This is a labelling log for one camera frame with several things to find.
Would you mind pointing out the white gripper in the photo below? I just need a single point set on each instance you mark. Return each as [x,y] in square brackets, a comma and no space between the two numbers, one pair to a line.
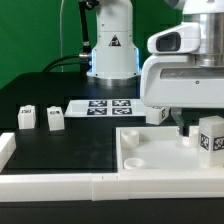
[173,77]

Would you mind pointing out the white square tabletop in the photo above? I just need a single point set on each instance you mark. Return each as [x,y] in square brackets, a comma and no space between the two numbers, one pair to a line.
[163,148]

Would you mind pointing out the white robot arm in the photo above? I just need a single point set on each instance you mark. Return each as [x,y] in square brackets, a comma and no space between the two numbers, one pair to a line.
[115,58]

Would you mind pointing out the white marker base plate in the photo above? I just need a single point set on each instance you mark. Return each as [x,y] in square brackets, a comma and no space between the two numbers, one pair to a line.
[105,108]

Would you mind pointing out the white front fence wall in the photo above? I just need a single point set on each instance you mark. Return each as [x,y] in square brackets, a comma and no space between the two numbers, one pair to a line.
[98,187]

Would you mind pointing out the white fence wall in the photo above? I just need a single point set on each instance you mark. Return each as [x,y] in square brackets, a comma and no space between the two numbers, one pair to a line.
[98,187]
[7,147]

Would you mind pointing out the white left fence wall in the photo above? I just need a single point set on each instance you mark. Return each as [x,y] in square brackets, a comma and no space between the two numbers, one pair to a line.
[7,147]

